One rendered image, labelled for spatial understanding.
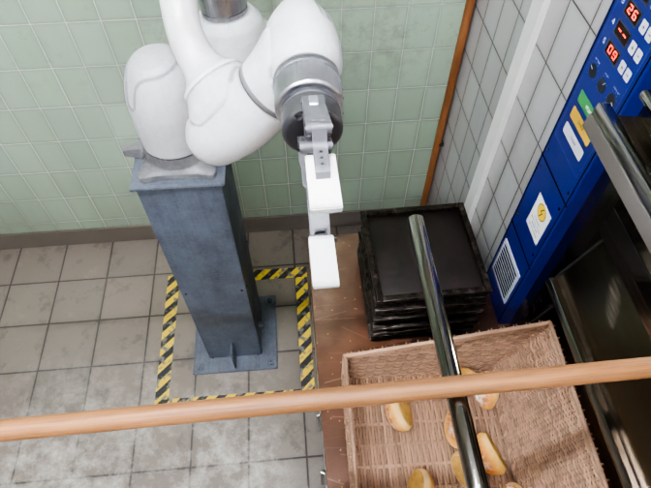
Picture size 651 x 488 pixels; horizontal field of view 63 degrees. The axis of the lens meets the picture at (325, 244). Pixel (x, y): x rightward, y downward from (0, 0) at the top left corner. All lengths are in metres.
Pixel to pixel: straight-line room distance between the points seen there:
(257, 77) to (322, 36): 0.10
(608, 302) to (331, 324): 0.72
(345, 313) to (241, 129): 0.85
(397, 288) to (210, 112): 0.71
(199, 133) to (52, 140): 1.36
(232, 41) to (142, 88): 0.21
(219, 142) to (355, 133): 1.25
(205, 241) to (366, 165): 0.90
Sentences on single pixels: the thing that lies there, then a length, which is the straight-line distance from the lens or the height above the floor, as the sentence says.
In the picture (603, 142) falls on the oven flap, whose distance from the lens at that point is 0.84.
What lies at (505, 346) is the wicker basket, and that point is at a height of 0.74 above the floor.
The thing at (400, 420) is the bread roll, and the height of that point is 0.65.
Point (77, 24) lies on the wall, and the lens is 1.81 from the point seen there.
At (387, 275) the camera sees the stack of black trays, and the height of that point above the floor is 0.80.
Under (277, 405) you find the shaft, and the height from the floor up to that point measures 1.20.
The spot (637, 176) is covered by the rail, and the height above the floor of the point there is 1.43.
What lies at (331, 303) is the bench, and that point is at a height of 0.58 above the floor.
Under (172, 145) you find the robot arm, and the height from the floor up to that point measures 1.10.
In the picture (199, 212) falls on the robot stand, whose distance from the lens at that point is 1.37.
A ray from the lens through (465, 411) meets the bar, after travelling 0.82.
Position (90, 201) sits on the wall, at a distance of 2.37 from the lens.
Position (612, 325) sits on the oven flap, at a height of 1.02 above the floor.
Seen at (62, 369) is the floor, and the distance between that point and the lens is 2.31.
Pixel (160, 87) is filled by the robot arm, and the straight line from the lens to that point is 1.16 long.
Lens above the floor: 1.93
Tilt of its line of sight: 55 degrees down
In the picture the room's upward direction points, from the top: straight up
